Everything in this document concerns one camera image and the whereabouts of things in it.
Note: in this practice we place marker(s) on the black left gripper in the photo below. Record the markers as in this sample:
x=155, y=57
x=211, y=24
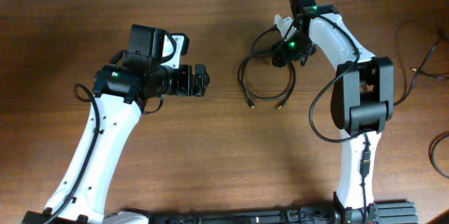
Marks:
x=184, y=87

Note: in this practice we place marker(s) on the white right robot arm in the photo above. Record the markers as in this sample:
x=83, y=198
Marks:
x=362, y=91

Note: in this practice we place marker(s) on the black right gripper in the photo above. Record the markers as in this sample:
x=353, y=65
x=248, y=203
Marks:
x=282, y=53

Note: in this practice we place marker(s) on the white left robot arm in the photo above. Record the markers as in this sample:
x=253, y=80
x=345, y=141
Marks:
x=149, y=68

